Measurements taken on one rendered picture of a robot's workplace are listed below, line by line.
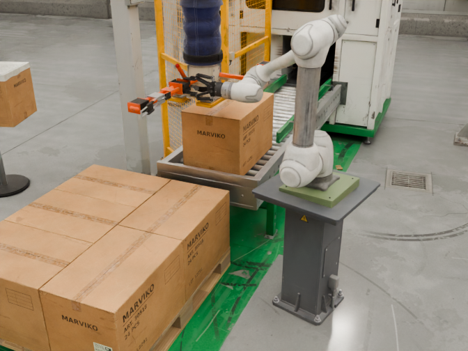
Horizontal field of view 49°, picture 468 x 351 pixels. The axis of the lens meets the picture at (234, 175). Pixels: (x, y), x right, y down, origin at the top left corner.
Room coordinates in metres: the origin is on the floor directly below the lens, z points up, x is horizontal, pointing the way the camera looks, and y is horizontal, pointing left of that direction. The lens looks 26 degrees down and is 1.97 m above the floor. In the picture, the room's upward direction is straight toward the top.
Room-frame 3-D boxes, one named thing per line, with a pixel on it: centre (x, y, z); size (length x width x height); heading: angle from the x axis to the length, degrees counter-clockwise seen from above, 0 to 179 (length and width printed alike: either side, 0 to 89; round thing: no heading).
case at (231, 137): (3.25, 0.03, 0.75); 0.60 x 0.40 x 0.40; 156
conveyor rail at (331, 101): (3.88, -0.58, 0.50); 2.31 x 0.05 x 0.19; 157
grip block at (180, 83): (2.72, 0.29, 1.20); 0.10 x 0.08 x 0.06; 62
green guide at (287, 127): (4.23, -0.67, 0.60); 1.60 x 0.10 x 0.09; 157
